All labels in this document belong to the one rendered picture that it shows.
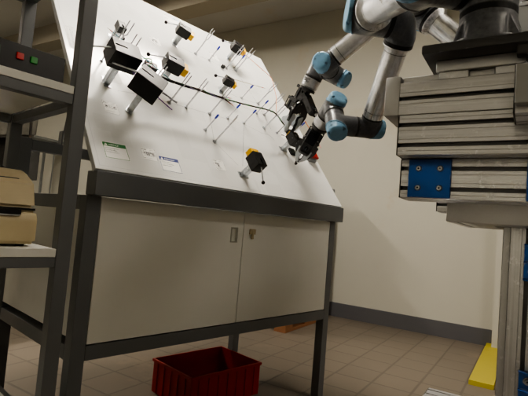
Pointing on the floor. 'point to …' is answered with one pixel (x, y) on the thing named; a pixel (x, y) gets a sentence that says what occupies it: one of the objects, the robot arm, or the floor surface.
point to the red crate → (206, 373)
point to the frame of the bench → (86, 209)
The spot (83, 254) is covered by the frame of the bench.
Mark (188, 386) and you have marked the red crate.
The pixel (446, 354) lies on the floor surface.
